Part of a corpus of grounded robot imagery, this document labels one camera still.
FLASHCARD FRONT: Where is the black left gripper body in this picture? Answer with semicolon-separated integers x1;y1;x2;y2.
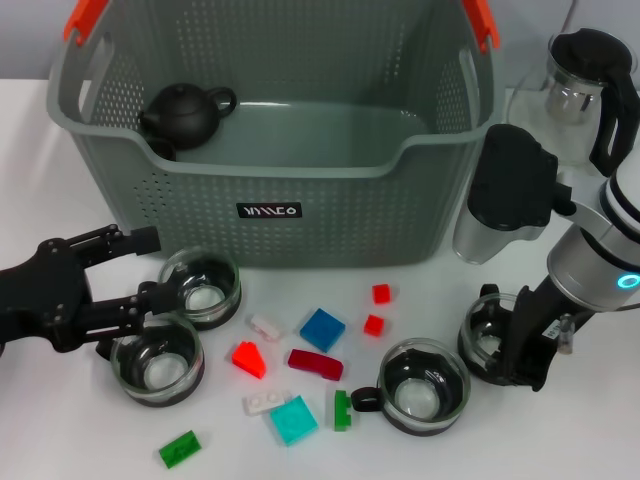
0;238;95;354

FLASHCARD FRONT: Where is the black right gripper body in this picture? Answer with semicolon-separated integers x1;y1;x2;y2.
503;275;586;366

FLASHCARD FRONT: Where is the glass teacup with black base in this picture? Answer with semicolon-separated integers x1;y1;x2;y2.
351;338;472;437
158;246;244;331
458;283;531;386
96;312;206;409

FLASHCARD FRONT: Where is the grey perforated storage bin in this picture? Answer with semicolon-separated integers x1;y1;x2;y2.
47;0;504;270

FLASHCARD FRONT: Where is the silver gripper side knob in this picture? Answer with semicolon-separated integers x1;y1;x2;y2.
558;314;576;356

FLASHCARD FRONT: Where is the red sloped brick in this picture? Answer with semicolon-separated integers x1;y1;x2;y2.
231;340;268;380

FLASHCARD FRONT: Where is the black ceramic teapot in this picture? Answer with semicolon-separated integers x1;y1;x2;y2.
138;83;238;150

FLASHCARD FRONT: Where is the white oblong brick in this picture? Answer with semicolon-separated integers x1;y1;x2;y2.
249;313;287;342

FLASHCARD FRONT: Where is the green rectangular brick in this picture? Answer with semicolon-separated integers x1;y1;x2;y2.
158;429;204;470

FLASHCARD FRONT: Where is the white flat plate brick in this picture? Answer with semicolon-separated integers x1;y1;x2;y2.
243;388;286;417

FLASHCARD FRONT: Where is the green notched brick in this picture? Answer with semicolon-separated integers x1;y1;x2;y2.
333;389;354;432

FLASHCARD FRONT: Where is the blue square brick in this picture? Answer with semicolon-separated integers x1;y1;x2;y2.
299;307;347;354

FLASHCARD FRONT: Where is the dark red curved brick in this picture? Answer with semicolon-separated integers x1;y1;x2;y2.
287;348;345;382

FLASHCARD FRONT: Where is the cyan square brick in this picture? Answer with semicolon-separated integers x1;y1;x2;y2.
269;394;320;446

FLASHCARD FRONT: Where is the glass pitcher with black lid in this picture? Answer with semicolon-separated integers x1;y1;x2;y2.
509;28;640;179

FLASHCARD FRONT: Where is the orange bin carry handle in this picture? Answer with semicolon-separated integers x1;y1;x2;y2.
63;0;501;54

